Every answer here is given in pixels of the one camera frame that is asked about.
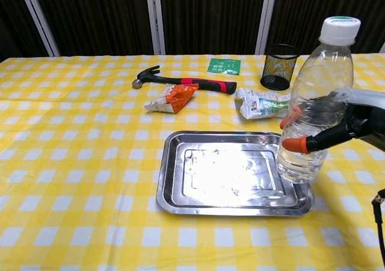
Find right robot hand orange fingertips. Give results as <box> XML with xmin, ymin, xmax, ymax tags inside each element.
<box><xmin>279</xmin><ymin>87</ymin><xmax>385</xmax><ymax>155</ymax></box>

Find transparent water bottle white cap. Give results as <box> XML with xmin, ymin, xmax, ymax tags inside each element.
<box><xmin>276</xmin><ymin>16</ymin><xmax>362</xmax><ymax>184</ymax></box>

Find rectangular stainless steel tray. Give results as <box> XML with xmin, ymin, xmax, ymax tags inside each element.
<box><xmin>155</xmin><ymin>130</ymin><xmax>315</xmax><ymax>217</ymax></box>

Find black mesh pen holder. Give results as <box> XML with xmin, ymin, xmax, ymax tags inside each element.
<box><xmin>260</xmin><ymin>43</ymin><xmax>301</xmax><ymax>91</ymax></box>

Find white snack bag green print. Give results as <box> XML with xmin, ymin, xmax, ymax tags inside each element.
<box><xmin>235</xmin><ymin>87</ymin><xmax>293</xmax><ymax>122</ymax></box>

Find small green sachet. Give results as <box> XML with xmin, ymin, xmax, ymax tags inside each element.
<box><xmin>207</xmin><ymin>57</ymin><xmax>242</xmax><ymax>76</ymax></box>

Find orange white snack packet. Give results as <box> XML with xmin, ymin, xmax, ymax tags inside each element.
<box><xmin>144</xmin><ymin>83</ymin><xmax>200</xmax><ymax>115</ymax></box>

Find dark pleated curtain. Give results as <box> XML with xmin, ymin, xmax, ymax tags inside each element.
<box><xmin>0</xmin><ymin>0</ymin><xmax>385</xmax><ymax>63</ymax></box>

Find yellow white checked tablecloth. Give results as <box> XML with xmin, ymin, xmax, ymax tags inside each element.
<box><xmin>0</xmin><ymin>53</ymin><xmax>385</xmax><ymax>271</ymax></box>

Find thin black cable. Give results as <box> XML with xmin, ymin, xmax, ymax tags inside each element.
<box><xmin>371</xmin><ymin>188</ymin><xmax>385</xmax><ymax>271</ymax></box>

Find claw hammer red black handle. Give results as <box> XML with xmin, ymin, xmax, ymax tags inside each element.
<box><xmin>131</xmin><ymin>65</ymin><xmax>238</xmax><ymax>96</ymax></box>

